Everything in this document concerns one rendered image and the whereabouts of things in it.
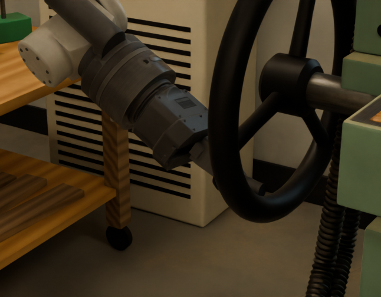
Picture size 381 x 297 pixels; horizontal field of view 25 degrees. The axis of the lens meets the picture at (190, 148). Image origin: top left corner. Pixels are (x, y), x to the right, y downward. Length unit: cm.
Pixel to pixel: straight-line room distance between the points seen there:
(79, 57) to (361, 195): 50
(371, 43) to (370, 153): 25
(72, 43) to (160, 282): 115
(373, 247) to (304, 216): 172
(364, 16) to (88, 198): 135
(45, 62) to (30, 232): 99
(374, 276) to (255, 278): 143
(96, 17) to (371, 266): 45
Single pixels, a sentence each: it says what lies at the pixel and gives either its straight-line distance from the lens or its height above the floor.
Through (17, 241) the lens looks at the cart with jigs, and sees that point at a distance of 189.
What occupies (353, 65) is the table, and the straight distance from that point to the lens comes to 77.
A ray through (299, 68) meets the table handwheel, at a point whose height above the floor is 84.
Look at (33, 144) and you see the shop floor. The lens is 283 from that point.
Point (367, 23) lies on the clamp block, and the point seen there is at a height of 90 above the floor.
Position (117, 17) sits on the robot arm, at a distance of 101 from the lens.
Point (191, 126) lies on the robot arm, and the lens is 91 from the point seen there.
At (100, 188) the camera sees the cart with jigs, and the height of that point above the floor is 18.
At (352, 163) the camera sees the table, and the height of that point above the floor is 87.
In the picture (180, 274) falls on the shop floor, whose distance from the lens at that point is 208.
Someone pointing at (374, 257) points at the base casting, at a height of 78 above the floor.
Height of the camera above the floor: 110
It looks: 24 degrees down
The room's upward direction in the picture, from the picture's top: straight up
